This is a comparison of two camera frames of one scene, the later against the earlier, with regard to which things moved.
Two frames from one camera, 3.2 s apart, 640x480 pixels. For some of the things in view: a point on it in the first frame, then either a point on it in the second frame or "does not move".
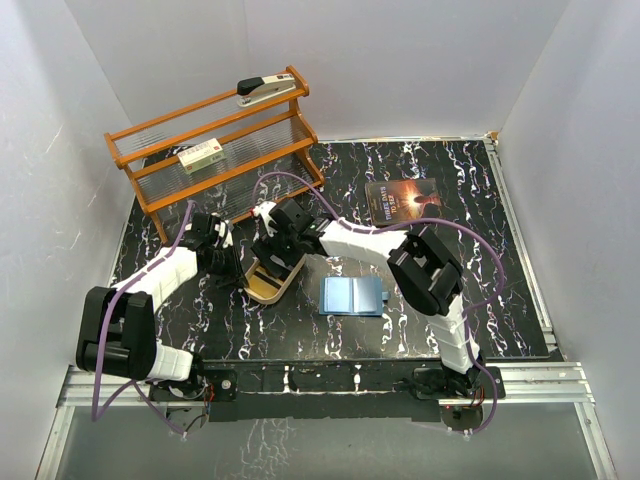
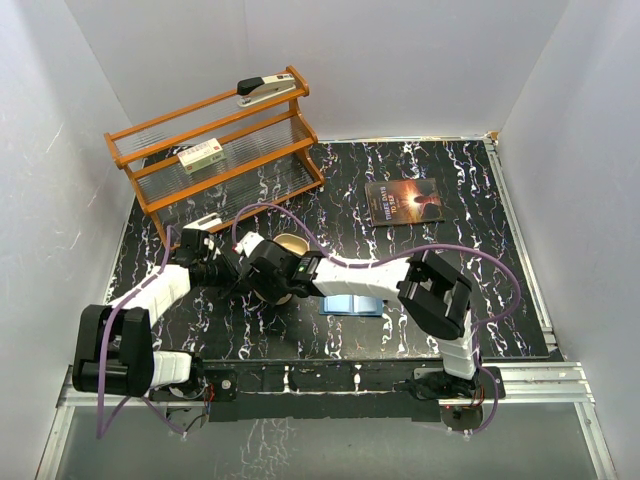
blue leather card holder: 355,296 does not move
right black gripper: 267,247 → 259,282
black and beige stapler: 257,88 does not move
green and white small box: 201,155 does not move
